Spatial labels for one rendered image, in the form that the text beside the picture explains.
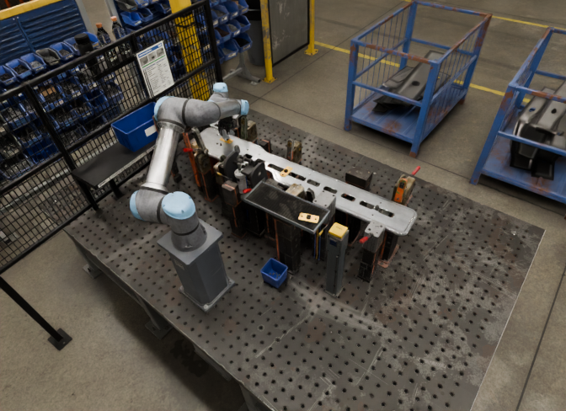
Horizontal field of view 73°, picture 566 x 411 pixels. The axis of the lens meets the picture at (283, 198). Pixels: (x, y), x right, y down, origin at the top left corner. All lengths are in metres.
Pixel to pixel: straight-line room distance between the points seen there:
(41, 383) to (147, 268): 1.10
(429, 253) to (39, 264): 2.84
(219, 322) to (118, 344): 1.09
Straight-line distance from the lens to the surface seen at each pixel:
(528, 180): 3.72
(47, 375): 2.99
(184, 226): 1.59
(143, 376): 2.72
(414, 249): 2.19
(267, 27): 4.78
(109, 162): 2.40
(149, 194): 1.62
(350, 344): 1.85
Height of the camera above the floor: 2.38
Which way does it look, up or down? 45 degrees down
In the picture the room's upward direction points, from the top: 4 degrees counter-clockwise
